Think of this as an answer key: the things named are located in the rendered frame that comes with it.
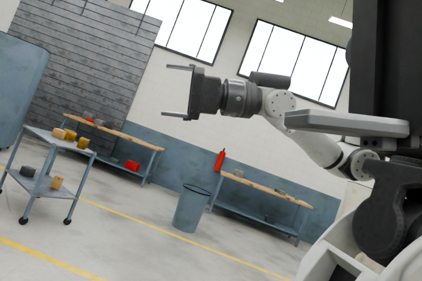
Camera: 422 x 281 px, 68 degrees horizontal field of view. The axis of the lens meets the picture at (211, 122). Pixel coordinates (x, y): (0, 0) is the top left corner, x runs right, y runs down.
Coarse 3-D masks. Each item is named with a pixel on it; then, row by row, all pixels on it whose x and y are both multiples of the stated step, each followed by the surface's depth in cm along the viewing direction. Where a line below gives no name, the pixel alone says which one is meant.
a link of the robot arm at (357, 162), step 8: (344, 136) 84; (360, 152) 73; (368, 152) 73; (376, 152) 74; (352, 160) 73; (360, 160) 73; (384, 160) 75; (352, 168) 73; (360, 168) 74; (360, 176) 74; (368, 176) 74
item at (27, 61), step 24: (0, 48) 516; (24, 48) 527; (0, 72) 518; (24, 72) 528; (0, 96) 519; (24, 96) 530; (0, 120) 521; (0, 144) 523; (360, 192) 527; (336, 216) 577
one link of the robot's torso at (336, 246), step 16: (336, 224) 59; (320, 240) 58; (336, 240) 59; (352, 240) 60; (416, 240) 46; (304, 256) 58; (320, 256) 55; (336, 256) 54; (352, 256) 60; (400, 256) 45; (416, 256) 45; (304, 272) 55; (320, 272) 55; (336, 272) 55; (352, 272) 51; (368, 272) 47; (384, 272) 45; (400, 272) 44; (416, 272) 44
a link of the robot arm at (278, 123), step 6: (270, 120) 79; (276, 120) 80; (282, 120) 79; (276, 126) 79; (282, 126) 78; (282, 132) 79; (288, 132) 76; (294, 132) 74; (300, 132) 74; (306, 132) 74; (294, 138) 76; (300, 138) 75
